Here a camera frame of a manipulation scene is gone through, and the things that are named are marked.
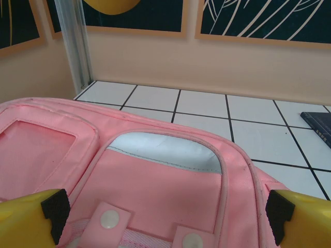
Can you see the pink backpack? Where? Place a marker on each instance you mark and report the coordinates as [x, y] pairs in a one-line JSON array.
[[155, 193]]

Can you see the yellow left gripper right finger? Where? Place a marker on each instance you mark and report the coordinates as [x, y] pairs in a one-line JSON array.
[[307, 222]]

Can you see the aluminium frame post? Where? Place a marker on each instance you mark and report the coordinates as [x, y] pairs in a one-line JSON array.
[[75, 51]]

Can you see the thin navy blue book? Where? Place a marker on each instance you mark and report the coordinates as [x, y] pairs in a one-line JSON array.
[[320, 124]]

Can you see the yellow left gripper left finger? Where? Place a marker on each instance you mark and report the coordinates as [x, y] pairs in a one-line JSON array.
[[23, 222]]

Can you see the wall panel with orange oval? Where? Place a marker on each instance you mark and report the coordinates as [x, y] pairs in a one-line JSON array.
[[144, 15]]

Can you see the narrow dark wall panel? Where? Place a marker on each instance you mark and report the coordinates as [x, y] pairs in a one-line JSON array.
[[54, 15]]

